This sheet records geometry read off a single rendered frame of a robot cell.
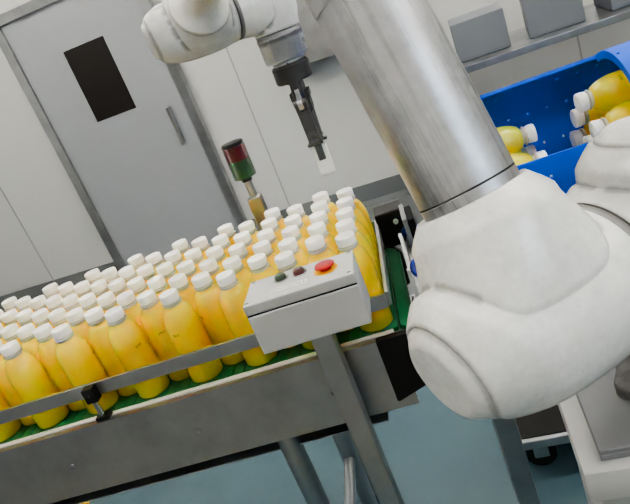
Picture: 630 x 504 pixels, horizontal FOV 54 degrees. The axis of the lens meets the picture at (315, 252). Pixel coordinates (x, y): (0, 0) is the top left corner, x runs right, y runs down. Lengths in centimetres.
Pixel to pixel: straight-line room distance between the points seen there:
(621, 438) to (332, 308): 51
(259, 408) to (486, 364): 82
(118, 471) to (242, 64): 367
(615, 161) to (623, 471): 31
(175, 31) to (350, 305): 55
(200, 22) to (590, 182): 70
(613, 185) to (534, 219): 13
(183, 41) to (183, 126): 380
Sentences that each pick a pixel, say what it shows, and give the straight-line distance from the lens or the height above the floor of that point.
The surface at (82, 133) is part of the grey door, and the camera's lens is 529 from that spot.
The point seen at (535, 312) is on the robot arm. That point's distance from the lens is 56.
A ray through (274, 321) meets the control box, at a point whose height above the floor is 106.
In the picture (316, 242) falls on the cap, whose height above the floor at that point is 110.
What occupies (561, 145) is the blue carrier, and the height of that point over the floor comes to 104.
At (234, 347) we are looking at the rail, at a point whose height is 96.
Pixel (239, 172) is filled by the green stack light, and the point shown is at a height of 118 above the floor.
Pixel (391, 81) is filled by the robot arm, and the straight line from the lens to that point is 58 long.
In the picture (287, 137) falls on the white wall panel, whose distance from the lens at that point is 480.
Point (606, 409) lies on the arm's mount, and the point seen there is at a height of 101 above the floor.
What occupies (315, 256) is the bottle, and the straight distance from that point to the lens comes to 123.
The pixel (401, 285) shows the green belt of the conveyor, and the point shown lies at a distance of 140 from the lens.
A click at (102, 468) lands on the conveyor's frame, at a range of 150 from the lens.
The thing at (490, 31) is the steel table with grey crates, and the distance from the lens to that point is 386.
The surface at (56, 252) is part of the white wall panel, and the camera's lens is 588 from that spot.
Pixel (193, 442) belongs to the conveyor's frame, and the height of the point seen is 79.
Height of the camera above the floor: 151
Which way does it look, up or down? 21 degrees down
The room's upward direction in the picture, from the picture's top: 22 degrees counter-clockwise
